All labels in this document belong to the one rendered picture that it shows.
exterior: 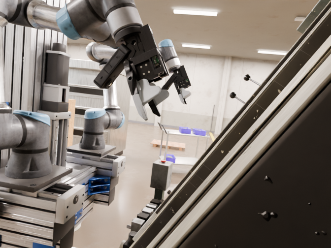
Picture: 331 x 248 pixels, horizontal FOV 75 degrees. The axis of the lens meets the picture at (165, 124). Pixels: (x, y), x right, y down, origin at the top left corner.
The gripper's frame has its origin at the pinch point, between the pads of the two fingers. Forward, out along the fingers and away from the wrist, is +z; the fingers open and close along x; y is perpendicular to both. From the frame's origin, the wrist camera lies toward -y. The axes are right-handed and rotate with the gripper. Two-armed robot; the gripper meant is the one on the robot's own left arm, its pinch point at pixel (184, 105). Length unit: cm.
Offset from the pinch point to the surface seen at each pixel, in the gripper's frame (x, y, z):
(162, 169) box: 27, -32, 35
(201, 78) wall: 1046, 51, -129
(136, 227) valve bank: -21, -41, 47
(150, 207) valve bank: -2, -38, 47
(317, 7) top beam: -2, 73, -20
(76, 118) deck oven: 285, -236, -62
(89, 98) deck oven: 284, -193, -88
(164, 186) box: 26, -34, 47
